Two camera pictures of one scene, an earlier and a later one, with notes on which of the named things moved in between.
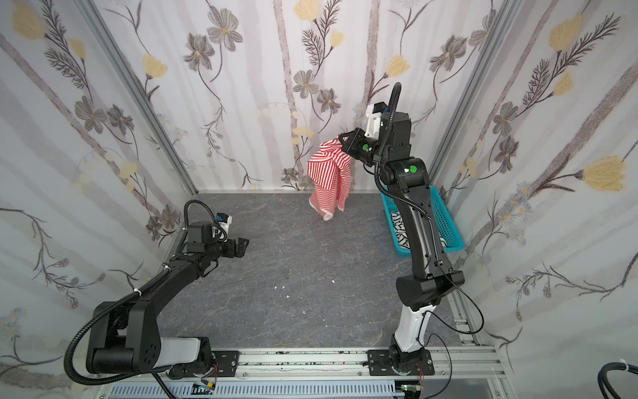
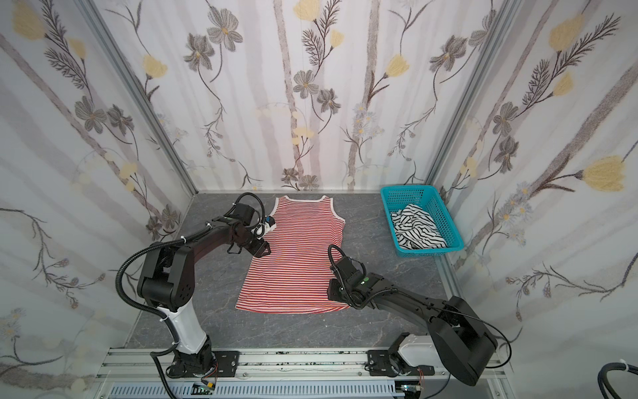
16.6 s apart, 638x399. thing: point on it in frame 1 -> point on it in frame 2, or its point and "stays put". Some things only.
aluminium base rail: (467, 363) stays put
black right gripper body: (358, 145) -> (341, 290)
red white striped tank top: (330, 171) -> (295, 276)
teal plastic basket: (444, 221) stays put
